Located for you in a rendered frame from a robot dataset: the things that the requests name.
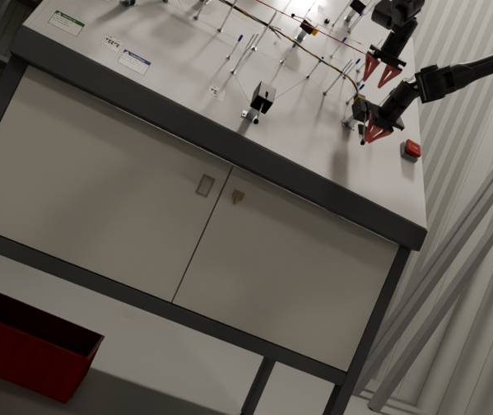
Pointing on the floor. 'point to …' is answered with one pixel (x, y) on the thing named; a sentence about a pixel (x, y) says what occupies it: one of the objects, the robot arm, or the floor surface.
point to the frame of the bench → (137, 298)
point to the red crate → (30, 346)
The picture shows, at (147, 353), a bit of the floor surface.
